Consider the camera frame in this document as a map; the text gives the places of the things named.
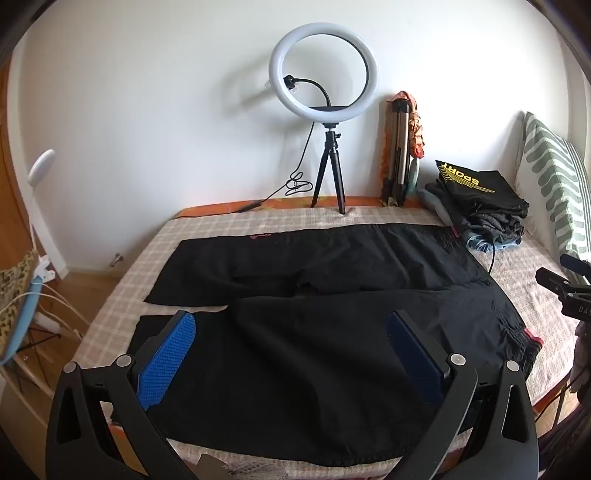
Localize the pile of dark folded clothes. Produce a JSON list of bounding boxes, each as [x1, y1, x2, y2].
[[425, 182, 527, 252]]

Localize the black garment with yellow print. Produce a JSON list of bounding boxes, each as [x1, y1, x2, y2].
[[436, 159, 529, 217]]

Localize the black power cable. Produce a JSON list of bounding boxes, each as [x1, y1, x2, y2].
[[226, 122, 317, 214]]

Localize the orange bed sheet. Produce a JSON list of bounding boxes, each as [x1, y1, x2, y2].
[[175, 196, 435, 220]]

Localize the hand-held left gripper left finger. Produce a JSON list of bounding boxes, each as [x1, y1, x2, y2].
[[45, 310, 199, 480]]

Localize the black pants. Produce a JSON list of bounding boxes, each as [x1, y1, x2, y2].
[[129, 222, 546, 467]]

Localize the wooden door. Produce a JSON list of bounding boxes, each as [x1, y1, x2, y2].
[[0, 60, 35, 268]]

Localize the folded metal tripod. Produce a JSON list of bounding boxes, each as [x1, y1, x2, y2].
[[381, 99, 411, 206]]

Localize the white cable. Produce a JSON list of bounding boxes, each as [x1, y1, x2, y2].
[[0, 286, 90, 333]]

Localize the black gooseneck phone holder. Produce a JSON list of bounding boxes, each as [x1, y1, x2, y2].
[[284, 75, 334, 108]]

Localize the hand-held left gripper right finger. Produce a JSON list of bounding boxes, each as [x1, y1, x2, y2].
[[387, 310, 541, 480]]

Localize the black tripod stand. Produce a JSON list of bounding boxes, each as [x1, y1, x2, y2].
[[311, 124, 348, 215]]

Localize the beige plaid blanket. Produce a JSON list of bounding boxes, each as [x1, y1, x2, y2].
[[76, 205, 583, 480]]

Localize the leopard print board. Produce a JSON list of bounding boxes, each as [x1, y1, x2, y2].
[[0, 249, 40, 356]]

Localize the orange patterned cloth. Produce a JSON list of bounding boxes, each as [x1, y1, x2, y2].
[[379, 91, 428, 204]]

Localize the light blue board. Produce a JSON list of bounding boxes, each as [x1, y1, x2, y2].
[[0, 277, 44, 365]]

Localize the white desk lamp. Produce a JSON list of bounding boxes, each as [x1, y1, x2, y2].
[[27, 148, 57, 259]]

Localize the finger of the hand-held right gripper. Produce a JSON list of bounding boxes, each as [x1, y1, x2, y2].
[[560, 255, 591, 278], [536, 268, 583, 301]]

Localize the green striped pillow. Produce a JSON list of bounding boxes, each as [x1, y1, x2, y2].
[[515, 111, 591, 259]]

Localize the white ring light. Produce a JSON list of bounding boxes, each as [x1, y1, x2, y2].
[[269, 23, 380, 126]]

